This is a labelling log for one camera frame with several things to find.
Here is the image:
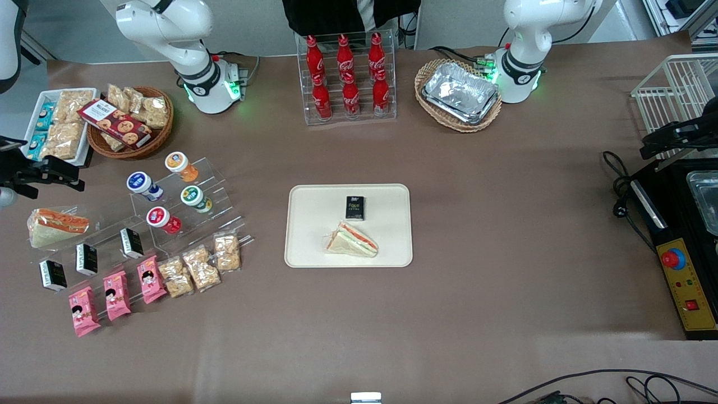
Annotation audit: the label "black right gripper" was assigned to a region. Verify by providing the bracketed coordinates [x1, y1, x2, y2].
[0, 149, 86, 200]

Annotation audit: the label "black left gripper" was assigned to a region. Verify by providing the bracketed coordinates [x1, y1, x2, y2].
[640, 111, 718, 160]

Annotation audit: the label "green gum bottle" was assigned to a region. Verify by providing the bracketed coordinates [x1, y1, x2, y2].
[180, 185, 214, 214]

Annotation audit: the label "white rectangular snack tray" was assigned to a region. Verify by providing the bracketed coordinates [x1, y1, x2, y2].
[21, 88, 100, 167]

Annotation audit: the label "shiny metal tray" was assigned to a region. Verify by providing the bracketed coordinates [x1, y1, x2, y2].
[685, 169, 718, 237]

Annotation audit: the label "blue cap gum bottle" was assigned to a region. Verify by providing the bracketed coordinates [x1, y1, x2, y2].
[127, 171, 164, 202]

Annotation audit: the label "red gum bottle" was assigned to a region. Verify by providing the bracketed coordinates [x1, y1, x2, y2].
[146, 206, 182, 235]

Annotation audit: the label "orange gum bottle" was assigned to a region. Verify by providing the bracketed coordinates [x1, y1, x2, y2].
[164, 151, 199, 182]

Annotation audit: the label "cream plastic serving tray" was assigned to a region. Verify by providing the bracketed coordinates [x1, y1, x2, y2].
[284, 183, 414, 269]

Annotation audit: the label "wrapped triangle sandwich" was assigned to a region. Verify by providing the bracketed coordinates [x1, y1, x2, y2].
[27, 208, 90, 249]
[325, 221, 379, 259]

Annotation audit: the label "red cookie box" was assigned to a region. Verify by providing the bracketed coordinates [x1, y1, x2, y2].
[78, 99, 153, 148]

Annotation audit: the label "black sealing machine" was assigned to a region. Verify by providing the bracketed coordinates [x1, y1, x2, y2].
[628, 157, 718, 341]

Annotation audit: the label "clear acrylic low stand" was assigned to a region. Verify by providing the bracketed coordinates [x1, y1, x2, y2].
[27, 205, 255, 318]

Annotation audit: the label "black and white small box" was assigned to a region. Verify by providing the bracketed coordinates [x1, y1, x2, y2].
[39, 259, 68, 292]
[119, 227, 145, 259]
[76, 242, 99, 276]

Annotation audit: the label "brown wicker basket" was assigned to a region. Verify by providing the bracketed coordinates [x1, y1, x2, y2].
[86, 86, 174, 160]

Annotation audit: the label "red emergency stop button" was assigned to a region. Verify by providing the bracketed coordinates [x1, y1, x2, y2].
[660, 248, 687, 270]

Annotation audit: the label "pink snack packet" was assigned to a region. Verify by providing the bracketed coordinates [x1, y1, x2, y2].
[68, 286, 102, 338]
[103, 270, 132, 322]
[136, 255, 168, 305]

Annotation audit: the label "yellow control panel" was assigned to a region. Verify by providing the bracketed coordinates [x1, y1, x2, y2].
[656, 238, 718, 332]

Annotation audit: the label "clear acrylic stepped stand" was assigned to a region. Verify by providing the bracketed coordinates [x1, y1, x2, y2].
[128, 158, 243, 254]

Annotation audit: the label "stacked aluminium foil trays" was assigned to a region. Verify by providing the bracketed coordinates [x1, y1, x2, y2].
[421, 62, 500, 125]

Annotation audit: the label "light wicker basket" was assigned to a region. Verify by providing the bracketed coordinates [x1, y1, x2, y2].
[414, 58, 503, 134]

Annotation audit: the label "red cola bottle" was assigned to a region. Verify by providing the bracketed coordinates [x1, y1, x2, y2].
[306, 35, 326, 86]
[311, 75, 333, 121]
[342, 73, 361, 118]
[336, 34, 356, 82]
[368, 32, 387, 80]
[372, 70, 391, 115]

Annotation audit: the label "clear acrylic bottle rack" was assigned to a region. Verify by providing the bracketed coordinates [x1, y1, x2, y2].
[297, 30, 398, 126]

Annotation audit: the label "white wire basket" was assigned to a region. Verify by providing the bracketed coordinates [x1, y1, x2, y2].
[630, 53, 718, 150]

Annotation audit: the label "black power cable with plug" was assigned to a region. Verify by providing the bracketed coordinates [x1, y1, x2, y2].
[602, 150, 658, 254]

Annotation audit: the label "aluminium frame shelf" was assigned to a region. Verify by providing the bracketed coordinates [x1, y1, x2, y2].
[642, 0, 718, 54]

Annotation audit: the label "black arm base cable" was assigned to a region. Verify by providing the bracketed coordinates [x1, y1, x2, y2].
[210, 51, 262, 85]
[430, 45, 494, 69]

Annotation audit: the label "black floor cables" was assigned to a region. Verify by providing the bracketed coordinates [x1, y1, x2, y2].
[498, 368, 718, 404]

